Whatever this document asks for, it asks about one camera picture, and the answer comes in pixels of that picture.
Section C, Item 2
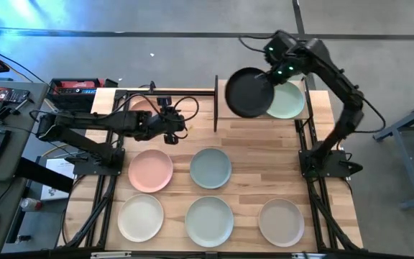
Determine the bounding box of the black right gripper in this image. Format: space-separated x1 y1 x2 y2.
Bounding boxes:
254 53 305 86

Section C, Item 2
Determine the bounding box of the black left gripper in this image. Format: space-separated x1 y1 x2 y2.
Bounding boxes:
137 96 186 146

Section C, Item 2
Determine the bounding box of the black plate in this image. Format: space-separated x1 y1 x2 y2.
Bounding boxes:
224 67 276 119

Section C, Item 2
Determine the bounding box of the small terracotta plate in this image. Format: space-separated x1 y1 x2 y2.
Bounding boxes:
128 99 165 114

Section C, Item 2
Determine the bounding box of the mint green plate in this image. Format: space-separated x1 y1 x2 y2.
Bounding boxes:
266 81 305 119

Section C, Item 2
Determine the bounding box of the pink plate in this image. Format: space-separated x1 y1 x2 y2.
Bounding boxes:
127 149 174 194

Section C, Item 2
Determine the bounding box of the blue-grey plate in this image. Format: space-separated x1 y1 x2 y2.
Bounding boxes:
189 147 233 190

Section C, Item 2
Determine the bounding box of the cream white plate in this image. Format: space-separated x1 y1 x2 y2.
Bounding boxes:
116 194 165 243

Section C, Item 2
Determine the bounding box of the pale grey-green plate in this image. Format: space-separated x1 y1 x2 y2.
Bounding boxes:
185 196 235 248

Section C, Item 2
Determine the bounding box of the taupe plate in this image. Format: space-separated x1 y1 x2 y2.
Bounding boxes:
258 197 305 248

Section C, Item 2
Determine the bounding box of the wooden shelf with black legs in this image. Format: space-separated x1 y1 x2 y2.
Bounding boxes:
213 74 316 133

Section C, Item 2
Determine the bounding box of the red and black toolbox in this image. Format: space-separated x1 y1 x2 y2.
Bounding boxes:
47 77 106 114

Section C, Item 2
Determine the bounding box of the white cardboard box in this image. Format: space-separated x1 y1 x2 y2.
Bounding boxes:
40 158 75 201

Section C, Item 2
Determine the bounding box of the black desk beam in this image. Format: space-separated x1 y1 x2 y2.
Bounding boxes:
14 157 74 194

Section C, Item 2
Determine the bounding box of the grey desk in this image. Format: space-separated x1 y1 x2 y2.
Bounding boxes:
0 79 50 255

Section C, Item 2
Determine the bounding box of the red and black phone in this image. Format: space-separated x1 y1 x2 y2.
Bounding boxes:
0 86 31 104

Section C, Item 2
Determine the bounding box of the clear plastic bottle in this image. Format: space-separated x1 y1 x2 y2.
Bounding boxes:
19 197 44 212

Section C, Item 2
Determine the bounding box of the black clip tool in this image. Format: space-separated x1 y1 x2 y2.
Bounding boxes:
0 99 29 122

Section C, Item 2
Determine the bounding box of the blue-grey table stand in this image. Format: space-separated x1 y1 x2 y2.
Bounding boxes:
373 94 414 210

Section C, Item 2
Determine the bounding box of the black left camera cable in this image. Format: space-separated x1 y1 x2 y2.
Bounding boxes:
29 92 201 125

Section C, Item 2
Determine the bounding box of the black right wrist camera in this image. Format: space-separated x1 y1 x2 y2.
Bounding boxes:
263 30 295 62

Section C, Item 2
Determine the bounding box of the black aluminium extrusion frame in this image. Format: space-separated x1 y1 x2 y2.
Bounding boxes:
295 118 364 252
57 88 217 250

